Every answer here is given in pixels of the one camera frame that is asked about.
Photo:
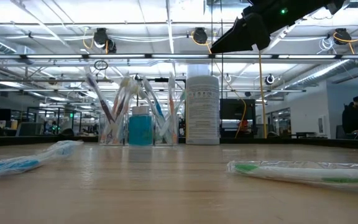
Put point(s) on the white wipes canister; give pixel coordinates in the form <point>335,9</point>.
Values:
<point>202,112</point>

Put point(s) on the blue white toothbrush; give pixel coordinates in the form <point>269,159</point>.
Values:
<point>17,163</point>
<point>158,109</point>

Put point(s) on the black equipment enclosure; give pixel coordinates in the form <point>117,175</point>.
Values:
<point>233,110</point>

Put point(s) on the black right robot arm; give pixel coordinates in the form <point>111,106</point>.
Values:
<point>322,4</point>

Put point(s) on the clear plastic toothbrush holder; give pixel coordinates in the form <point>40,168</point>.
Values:
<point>126,140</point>

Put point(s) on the grey white toothbrush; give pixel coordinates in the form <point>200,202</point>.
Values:
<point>120,107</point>

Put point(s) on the black metal table frame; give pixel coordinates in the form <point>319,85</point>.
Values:
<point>57,139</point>

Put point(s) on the teal bottle with white cap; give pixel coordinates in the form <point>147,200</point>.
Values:
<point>140,130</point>

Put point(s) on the person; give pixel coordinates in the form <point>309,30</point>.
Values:
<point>351,118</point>

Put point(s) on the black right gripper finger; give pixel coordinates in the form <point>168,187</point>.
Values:
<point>247,34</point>

